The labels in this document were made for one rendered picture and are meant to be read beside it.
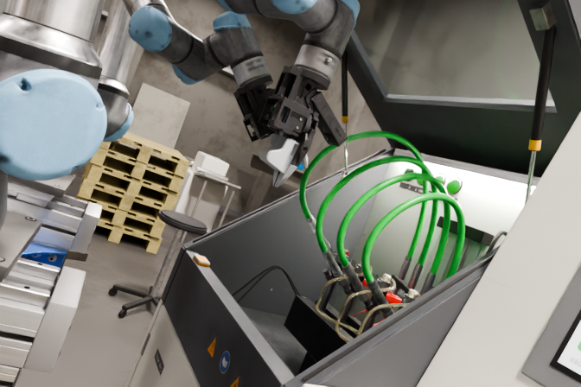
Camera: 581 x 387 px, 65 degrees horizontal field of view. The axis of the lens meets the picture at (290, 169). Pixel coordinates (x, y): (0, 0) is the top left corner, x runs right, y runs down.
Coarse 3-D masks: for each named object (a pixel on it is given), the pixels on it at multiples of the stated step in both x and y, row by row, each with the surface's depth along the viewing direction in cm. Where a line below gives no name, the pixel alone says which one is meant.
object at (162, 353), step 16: (160, 320) 121; (160, 336) 117; (176, 336) 109; (144, 352) 122; (160, 352) 113; (176, 352) 105; (144, 368) 118; (160, 368) 110; (176, 368) 102; (144, 384) 115; (160, 384) 106; (176, 384) 99; (192, 384) 93
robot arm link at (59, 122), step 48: (48, 0) 43; (96, 0) 46; (0, 48) 42; (48, 48) 43; (0, 96) 40; (48, 96) 43; (96, 96) 46; (0, 144) 42; (48, 144) 45; (96, 144) 48
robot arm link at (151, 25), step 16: (128, 0) 92; (144, 0) 90; (160, 0) 92; (144, 16) 85; (160, 16) 85; (144, 32) 85; (160, 32) 86; (176, 32) 89; (144, 48) 89; (160, 48) 88; (176, 48) 90; (192, 48) 93
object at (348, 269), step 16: (400, 176) 91; (416, 176) 92; (432, 176) 94; (368, 192) 88; (352, 208) 87; (448, 208) 98; (448, 224) 98; (336, 240) 87; (352, 272) 89; (432, 272) 99
